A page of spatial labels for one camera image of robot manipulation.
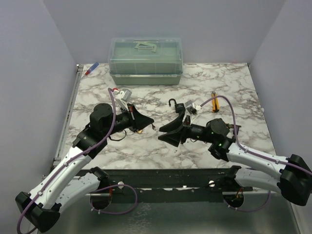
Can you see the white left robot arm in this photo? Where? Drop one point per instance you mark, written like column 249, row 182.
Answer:
column 43, row 205

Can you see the aluminium frame rail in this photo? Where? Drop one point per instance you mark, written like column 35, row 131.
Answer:
column 61, row 143

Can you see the black T-handle socket wrench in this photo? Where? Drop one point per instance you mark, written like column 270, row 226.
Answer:
column 232, row 126

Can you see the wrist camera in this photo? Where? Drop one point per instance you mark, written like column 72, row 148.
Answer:
column 192, row 109
column 121, row 97

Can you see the yellow utility knife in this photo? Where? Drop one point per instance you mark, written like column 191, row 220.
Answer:
column 215, row 103

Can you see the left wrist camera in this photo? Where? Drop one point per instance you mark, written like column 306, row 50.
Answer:
column 121, row 97

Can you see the green transparent toolbox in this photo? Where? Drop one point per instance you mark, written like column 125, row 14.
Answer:
column 141, row 61

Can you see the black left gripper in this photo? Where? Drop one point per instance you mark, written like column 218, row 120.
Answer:
column 138, row 121

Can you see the red blue screwdriver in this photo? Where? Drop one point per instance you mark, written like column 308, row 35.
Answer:
column 92, row 68

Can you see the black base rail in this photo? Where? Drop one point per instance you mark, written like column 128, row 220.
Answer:
column 166, row 185

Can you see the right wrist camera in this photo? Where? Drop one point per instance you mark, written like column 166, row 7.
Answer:
column 192, row 109

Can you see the black Kaijing padlock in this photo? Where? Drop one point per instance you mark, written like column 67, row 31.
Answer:
column 179, row 107

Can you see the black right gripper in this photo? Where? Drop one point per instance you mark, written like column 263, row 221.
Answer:
column 174, row 137

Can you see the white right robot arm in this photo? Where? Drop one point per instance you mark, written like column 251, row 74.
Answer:
column 289, row 176

